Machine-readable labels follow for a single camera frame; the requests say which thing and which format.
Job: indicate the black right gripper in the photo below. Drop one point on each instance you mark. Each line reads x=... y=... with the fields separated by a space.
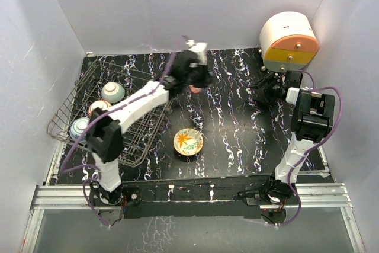
x=266 y=98

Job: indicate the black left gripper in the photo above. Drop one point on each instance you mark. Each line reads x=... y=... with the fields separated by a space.
x=205 y=79

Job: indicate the red geometric patterned bowl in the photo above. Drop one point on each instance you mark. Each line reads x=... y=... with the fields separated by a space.
x=194 y=89

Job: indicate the yellow star patterned bowl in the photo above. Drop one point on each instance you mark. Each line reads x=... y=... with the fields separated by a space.
x=188 y=142

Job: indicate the pale green ceramic bowl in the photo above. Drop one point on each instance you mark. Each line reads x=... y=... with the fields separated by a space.
x=112 y=92

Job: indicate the orange leaf patterned bowl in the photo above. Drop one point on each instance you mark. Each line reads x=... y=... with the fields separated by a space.
x=102 y=104

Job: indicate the blue patterned bowl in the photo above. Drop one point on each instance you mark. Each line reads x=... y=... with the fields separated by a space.
x=77 y=127

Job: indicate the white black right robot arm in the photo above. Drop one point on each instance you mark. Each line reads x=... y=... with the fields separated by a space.
x=311 y=122

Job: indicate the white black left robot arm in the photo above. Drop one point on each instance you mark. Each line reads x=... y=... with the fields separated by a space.
x=105 y=135

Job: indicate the white round drawer cabinet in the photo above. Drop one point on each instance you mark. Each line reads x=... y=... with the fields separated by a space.
x=287 y=42

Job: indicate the grey wire dish rack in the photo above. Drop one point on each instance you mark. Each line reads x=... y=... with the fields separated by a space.
x=140 y=134

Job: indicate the aluminium frame rail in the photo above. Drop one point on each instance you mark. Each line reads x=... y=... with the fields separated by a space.
x=201 y=215

